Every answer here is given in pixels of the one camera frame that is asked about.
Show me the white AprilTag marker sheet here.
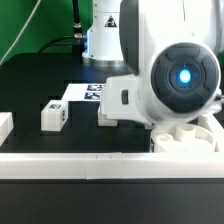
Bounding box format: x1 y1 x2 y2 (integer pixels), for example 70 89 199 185
62 83 104 102

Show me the black cable horizontal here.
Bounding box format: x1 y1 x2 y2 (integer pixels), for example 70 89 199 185
38 33 87 53

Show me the white round stool seat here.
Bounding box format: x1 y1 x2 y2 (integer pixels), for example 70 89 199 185
150 123 216 153

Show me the white left fence block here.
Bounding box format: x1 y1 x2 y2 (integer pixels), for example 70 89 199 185
0 112 14 147

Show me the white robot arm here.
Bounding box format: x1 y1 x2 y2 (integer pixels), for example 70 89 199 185
83 0 224 127

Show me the grey thin cable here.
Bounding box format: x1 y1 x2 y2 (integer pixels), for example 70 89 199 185
0 0 43 66

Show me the black cable vertical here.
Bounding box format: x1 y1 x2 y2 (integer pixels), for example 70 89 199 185
72 0 82 29

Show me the white front fence bar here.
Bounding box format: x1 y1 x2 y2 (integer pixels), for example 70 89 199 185
0 152 224 180

